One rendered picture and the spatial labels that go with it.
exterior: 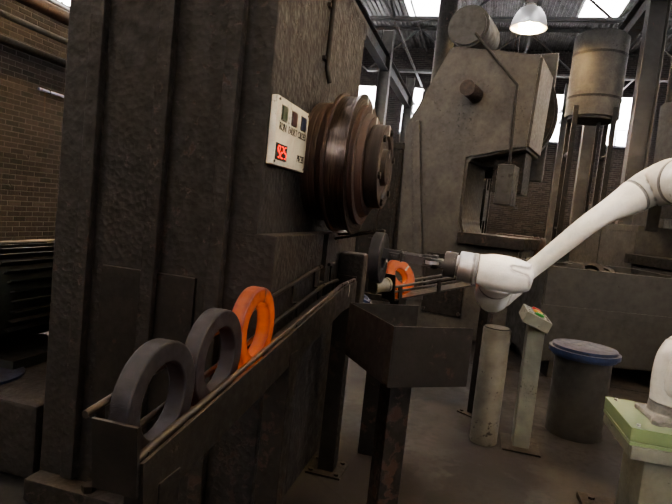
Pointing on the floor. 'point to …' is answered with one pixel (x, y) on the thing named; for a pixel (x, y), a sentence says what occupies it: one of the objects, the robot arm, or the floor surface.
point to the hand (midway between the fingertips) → (389, 253)
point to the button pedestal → (533, 342)
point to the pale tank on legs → (593, 107)
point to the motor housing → (368, 415)
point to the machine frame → (183, 214)
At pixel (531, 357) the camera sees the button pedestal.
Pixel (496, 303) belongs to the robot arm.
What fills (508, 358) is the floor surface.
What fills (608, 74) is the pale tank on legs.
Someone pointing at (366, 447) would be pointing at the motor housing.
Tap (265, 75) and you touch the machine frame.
